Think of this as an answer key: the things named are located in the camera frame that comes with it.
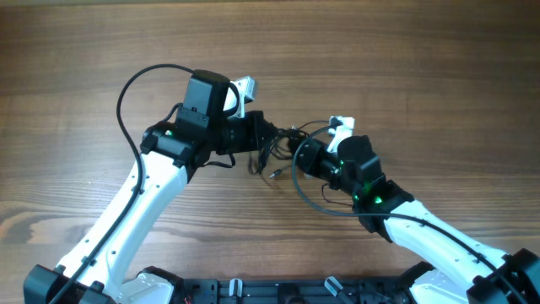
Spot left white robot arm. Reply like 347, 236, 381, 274
23, 70, 277, 303

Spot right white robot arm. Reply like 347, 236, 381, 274
289, 136, 539, 303

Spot thin black usb cable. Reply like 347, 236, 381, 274
261, 119, 334, 179

